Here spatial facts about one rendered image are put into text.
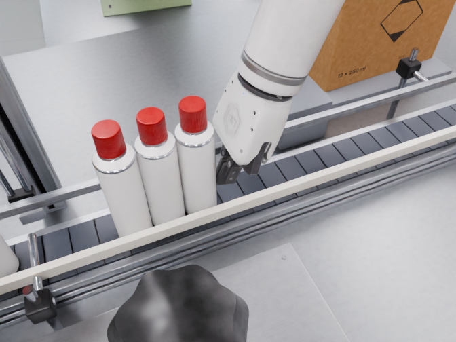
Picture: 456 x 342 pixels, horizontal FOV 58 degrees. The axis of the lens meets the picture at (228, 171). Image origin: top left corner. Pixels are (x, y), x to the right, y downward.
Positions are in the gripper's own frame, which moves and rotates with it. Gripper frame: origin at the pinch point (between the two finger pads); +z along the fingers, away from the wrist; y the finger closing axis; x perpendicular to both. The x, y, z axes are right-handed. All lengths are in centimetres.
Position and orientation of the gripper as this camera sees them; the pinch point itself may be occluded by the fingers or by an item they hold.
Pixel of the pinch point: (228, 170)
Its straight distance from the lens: 61.0
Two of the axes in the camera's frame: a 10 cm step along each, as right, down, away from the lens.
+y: 3.9, 6.9, -6.1
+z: -3.2, 7.2, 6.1
